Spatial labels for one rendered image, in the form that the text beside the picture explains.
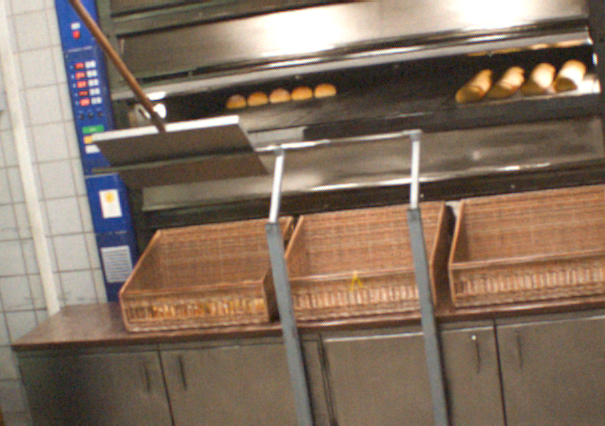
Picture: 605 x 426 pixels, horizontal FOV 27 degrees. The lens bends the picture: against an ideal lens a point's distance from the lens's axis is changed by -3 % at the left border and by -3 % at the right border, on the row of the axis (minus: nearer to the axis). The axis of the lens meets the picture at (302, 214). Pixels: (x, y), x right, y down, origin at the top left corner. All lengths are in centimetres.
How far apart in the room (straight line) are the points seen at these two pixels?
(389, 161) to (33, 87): 147
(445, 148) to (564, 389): 102
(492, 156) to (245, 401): 125
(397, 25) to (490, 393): 136
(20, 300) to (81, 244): 40
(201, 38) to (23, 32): 76
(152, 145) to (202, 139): 19
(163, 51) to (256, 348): 122
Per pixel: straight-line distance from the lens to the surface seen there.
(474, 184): 472
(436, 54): 452
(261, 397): 454
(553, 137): 467
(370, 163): 478
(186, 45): 491
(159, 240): 503
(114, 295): 520
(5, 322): 551
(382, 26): 469
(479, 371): 433
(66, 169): 519
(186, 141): 450
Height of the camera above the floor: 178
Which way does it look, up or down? 11 degrees down
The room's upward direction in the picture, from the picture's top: 9 degrees counter-clockwise
